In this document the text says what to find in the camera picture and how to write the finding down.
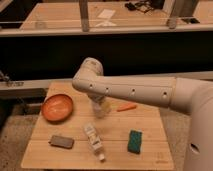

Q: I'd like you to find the orange ceramic bowl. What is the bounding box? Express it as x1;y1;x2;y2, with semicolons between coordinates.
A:
41;94;73;122

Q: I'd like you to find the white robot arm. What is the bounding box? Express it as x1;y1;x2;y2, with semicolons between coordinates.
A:
72;58;213;171

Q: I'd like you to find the clear plastic cup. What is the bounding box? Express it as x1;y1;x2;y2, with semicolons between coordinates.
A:
92;99;111;118

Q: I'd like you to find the orange carrot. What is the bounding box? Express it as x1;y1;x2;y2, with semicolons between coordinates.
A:
117;103;137;112

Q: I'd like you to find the white tube bottle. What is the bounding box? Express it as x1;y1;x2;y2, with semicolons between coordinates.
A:
84;123;105;162

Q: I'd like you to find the green sponge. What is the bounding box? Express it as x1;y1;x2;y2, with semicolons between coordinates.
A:
127;130;142;154

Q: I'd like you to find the white paper sheet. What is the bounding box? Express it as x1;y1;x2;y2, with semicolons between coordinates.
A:
98;9;115;19

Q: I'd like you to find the metal clamp left edge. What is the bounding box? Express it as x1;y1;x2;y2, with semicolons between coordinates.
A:
0;70;10;84

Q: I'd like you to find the grey metal post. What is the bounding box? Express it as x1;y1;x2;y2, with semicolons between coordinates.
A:
79;0;90;32
166;0;184;29

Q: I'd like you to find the black cable bundle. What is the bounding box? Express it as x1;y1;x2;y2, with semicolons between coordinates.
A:
124;0;155;14

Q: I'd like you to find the grey metal post right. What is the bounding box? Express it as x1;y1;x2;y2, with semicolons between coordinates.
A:
166;0;184;29

